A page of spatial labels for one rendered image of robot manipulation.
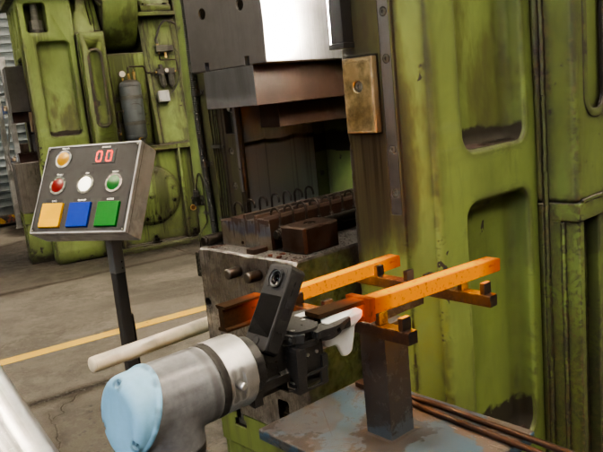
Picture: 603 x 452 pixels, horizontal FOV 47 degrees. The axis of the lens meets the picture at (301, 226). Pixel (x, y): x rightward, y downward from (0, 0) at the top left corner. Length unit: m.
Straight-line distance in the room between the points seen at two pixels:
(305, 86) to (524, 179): 0.60
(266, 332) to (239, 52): 0.98
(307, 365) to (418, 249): 0.74
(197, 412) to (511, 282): 1.26
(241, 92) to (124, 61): 5.02
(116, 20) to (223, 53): 4.88
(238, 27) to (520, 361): 1.14
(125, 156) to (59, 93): 4.47
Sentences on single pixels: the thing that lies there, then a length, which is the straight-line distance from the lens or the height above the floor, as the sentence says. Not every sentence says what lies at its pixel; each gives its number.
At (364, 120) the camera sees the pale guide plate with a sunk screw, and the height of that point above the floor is 1.21.
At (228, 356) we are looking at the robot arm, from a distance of 0.82.
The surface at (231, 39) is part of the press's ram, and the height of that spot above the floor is 1.43.
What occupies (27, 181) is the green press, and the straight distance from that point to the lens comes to 6.71.
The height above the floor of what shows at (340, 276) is 0.95.
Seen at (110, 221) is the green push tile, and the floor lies 0.99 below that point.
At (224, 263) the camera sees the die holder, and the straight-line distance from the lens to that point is 1.79.
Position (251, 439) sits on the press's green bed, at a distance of 1.94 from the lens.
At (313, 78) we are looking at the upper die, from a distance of 1.82.
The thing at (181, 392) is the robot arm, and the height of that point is 0.98.
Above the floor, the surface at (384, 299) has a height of 0.98.
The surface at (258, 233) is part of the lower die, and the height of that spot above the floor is 0.95.
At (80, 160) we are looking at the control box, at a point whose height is 1.15.
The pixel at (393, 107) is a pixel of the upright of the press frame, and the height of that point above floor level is 1.24.
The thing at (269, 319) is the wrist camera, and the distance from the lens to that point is 0.87.
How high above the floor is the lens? 1.29
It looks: 11 degrees down
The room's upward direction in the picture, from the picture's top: 6 degrees counter-clockwise
